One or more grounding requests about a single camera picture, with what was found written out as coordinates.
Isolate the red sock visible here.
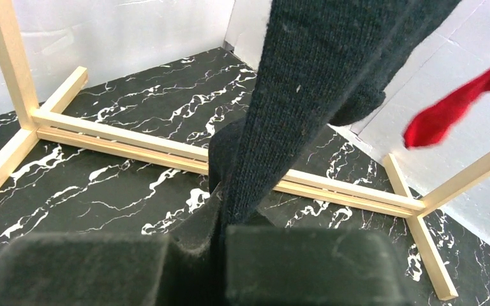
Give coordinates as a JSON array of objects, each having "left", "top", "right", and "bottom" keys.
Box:
[{"left": 403, "top": 68, "right": 490, "bottom": 149}]

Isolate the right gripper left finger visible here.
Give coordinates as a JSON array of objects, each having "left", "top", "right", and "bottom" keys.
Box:
[{"left": 0, "top": 189, "right": 221, "bottom": 305}]

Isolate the wooden clothes rack frame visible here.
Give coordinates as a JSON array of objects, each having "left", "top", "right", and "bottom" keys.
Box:
[{"left": 0, "top": 1, "right": 490, "bottom": 300}]

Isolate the black sock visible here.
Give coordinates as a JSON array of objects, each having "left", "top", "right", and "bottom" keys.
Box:
[{"left": 207, "top": 0, "right": 461, "bottom": 227}]

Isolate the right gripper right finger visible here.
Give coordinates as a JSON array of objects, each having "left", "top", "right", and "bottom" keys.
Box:
[{"left": 223, "top": 224, "right": 412, "bottom": 305}]

